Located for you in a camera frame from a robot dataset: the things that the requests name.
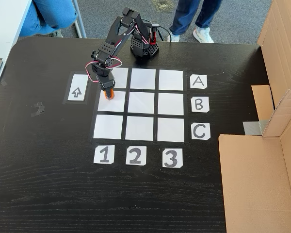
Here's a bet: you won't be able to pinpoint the white paper grid square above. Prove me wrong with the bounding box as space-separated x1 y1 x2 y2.
93 114 124 140
128 91 156 114
158 69 184 90
125 116 154 141
157 92 184 115
157 117 185 143
97 90 126 113
111 68 129 89
130 68 156 90

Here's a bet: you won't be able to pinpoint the white paper arrow sheet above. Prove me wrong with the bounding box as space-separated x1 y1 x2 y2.
67 74 89 101

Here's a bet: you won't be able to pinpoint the paper sheet number 1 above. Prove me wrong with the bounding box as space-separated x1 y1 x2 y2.
93 145 114 165

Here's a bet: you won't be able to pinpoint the metal chair leg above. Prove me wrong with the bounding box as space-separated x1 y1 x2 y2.
71 0 87 39

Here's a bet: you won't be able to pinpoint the paper sheet number 2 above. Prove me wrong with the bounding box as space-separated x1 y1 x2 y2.
126 146 147 166

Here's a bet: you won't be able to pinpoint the black tape scraps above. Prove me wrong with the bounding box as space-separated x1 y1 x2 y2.
31 101 46 117

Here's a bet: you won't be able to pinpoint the paper sheet letter A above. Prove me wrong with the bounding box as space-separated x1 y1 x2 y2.
190 74 208 90

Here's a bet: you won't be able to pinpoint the paper sheet number 3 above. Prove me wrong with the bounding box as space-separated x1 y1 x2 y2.
162 148 183 168

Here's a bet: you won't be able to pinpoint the person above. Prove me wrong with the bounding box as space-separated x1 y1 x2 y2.
18 0 78 38
166 0 223 44

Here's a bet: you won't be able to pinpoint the paper sheet letter B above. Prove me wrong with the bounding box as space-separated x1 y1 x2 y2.
191 96 210 113

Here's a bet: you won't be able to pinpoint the paper sheet letter C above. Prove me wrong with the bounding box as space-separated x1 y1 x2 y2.
191 123 211 140

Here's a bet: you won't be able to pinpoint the white desk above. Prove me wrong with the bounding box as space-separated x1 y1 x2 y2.
0 0 33 102

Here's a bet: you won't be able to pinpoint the brown cardboard panel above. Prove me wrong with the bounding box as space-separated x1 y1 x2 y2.
251 0 291 122
218 80 291 233

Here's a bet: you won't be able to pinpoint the red white servo cable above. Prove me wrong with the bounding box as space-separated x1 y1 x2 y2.
85 57 123 84

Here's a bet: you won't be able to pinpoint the black clamp with red handles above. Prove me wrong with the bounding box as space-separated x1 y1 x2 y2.
149 21 159 46

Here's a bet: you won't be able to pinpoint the black power cable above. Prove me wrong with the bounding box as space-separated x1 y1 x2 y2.
145 20 172 42

